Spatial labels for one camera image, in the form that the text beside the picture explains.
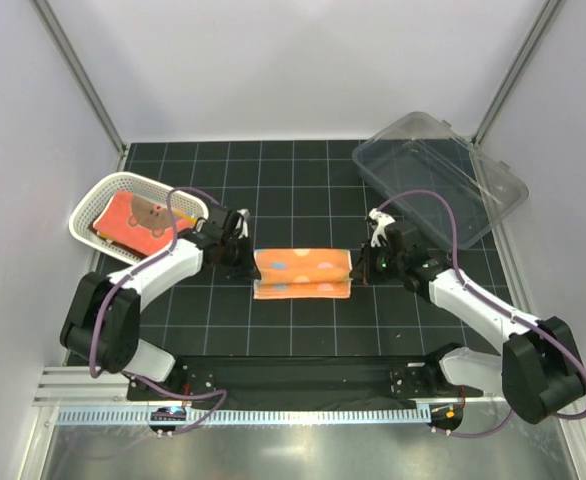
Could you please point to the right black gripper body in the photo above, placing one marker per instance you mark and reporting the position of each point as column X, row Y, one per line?
column 383, row 265

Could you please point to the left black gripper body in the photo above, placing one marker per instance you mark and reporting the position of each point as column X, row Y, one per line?
column 232, row 252

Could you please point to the yellow blue patterned towel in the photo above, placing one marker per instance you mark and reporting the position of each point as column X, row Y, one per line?
column 142, row 237

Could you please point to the orange polka dot towel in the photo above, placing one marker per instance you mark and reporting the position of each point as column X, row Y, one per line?
column 302, row 273

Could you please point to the pink brown towel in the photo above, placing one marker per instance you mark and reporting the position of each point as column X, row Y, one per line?
column 124, row 204

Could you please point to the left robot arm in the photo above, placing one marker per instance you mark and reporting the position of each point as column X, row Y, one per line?
column 103, row 322

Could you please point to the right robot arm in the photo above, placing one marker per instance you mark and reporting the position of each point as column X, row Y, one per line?
column 536, row 368

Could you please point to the clear plastic storage bin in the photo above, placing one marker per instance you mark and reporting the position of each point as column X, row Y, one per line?
column 438, row 180

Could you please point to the white perforated plastic basket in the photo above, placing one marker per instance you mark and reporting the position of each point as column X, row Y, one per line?
column 186, row 207

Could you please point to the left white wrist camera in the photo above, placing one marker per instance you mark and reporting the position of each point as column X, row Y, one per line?
column 241, row 229

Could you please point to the white slotted cable duct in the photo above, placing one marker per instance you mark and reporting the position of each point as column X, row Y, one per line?
column 176, row 416

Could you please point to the left aluminium frame post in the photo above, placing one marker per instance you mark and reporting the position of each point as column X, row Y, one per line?
column 68, row 54

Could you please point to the aluminium frame post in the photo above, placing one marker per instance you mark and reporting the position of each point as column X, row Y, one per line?
column 524, row 56
column 68, row 54

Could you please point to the right aluminium frame post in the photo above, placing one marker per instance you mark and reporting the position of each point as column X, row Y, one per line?
column 524, row 56

